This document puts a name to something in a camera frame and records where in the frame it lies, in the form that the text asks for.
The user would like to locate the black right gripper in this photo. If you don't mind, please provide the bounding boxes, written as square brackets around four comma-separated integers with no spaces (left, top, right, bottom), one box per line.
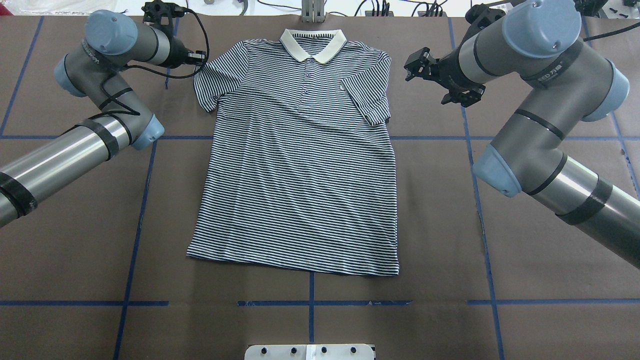
[404,47,486,108]

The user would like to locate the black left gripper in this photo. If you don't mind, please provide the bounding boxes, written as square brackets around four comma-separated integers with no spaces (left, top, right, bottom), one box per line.
[142,1,208,68]

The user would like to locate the navy white striped polo shirt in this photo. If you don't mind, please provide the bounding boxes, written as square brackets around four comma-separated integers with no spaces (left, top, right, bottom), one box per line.
[186,29,400,277]

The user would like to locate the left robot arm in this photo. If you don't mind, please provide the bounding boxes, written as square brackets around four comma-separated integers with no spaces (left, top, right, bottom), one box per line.
[1,0,210,226]

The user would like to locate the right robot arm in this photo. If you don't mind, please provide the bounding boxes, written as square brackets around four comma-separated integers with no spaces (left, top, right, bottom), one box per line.
[404,0,640,267]

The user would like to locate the aluminium frame post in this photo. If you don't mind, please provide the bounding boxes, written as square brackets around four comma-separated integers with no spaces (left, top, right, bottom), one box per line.
[301,0,326,24]

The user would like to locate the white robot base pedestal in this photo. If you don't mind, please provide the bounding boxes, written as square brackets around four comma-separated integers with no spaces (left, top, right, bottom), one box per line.
[244,343,377,360]

